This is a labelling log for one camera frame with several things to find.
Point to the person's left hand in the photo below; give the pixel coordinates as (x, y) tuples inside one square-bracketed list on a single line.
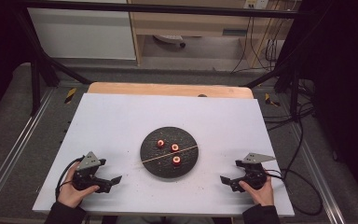
[(71, 194)]

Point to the black metal frame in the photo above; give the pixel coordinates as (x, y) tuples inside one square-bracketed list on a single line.
[(155, 8)]

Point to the white chair base with caster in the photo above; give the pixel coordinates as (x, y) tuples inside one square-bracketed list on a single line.
[(169, 39)]

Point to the white power strip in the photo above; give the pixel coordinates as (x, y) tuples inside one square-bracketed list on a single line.
[(256, 3)]

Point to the white cabinet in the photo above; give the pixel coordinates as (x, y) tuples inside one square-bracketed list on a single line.
[(80, 34)]

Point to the red hawthorn piece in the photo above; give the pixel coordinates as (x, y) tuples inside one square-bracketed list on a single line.
[(176, 160), (160, 143), (174, 147)]

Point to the wooden table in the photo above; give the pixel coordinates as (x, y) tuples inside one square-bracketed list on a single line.
[(155, 89)]

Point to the person's right hand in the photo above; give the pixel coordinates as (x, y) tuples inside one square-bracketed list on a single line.
[(261, 194)]

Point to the light wooden desk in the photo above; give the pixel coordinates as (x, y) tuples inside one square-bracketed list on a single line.
[(183, 21)]

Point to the white table board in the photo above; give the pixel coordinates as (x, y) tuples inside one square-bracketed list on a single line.
[(112, 124)]

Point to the round black plate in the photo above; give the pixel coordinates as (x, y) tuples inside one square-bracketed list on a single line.
[(158, 168)]

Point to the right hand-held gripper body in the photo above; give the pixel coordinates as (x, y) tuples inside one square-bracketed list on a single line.
[(253, 174)]

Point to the aluminium floor rail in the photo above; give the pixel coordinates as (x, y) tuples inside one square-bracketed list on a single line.
[(15, 146), (317, 168)]

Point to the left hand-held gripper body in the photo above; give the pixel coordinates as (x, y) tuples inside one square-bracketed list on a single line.
[(88, 174)]

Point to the thin bamboo skewer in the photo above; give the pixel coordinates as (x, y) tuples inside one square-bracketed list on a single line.
[(155, 158)]

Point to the yellow black tape strip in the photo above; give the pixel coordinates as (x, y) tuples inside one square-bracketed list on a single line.
[(70, 95), (271, 100)]

